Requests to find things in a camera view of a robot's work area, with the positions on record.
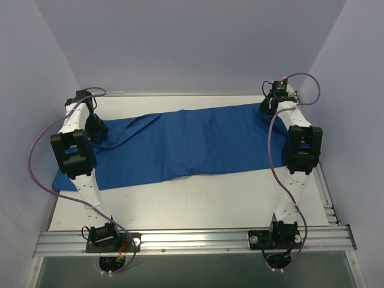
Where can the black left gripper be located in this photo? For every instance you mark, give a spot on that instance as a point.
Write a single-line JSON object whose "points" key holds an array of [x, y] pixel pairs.
{"points": [[98, 129]]}

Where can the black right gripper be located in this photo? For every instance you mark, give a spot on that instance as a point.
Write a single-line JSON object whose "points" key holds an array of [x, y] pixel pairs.
{"points": [[267, 105]]}

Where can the blue surgical cloth wrap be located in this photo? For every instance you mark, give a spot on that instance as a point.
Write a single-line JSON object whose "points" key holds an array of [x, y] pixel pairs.
{"points": [[164, 146]]}

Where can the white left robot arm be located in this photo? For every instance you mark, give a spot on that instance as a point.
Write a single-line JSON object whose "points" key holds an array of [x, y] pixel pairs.
{"points": [[76, 159]]}

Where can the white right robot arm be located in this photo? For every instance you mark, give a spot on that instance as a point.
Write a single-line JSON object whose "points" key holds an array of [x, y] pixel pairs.
{"points": [[300, 155]]}

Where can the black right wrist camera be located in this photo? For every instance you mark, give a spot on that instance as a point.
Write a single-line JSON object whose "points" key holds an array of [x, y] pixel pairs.
{"points": [[279, 89]]}

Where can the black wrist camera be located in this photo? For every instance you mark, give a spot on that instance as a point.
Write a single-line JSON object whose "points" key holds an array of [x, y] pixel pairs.
{"points": [[80, 94], [279, 89]]}

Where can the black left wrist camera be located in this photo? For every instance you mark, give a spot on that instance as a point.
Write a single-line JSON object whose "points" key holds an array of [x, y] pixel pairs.
{"points": [[80, 94]]}

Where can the aluminium back rail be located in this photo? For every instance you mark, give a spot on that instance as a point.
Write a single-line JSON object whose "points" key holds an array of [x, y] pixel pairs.
{"points": [[174, 94]]}

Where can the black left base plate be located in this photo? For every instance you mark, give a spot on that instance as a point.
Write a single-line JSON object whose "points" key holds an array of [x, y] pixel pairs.
{"points": [[112, 245]]}

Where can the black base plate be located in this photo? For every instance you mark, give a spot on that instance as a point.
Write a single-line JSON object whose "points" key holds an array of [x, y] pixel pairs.
{"points": [[112, 245], [273, 240]]}

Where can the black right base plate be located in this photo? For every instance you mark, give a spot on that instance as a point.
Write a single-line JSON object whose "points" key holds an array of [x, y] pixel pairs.
{"points": [[273, 240]]}

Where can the aluminium frame rail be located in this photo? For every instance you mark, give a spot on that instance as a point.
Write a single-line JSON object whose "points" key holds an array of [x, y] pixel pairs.
{"points": [[192, 242]]}

